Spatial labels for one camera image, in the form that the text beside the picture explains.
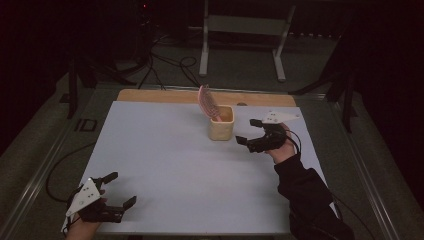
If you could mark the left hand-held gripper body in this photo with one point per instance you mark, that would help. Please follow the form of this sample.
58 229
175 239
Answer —
84 197

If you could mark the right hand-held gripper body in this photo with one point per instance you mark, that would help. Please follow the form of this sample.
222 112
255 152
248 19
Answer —
279 117

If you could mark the beige square cup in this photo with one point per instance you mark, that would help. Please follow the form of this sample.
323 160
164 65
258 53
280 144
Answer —
220 131

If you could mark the pink hairbrush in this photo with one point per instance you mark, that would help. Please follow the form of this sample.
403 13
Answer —
207 100

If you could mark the person's left hand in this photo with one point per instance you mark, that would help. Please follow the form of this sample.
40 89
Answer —
82 230

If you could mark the person's right hand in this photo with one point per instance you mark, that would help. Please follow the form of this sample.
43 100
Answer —
283 151

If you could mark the white table mat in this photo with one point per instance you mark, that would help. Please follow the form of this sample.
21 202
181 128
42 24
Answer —
173 166

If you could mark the black stand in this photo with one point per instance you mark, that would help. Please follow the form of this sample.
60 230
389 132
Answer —
72 86
346 90

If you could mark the white metal stand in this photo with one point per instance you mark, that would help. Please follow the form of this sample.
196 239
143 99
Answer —
245 25

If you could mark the dark equipment with red light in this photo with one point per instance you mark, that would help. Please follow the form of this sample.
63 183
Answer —
144 13

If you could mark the metal floor rail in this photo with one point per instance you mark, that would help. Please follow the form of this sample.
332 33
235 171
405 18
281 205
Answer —
366 180
40 176

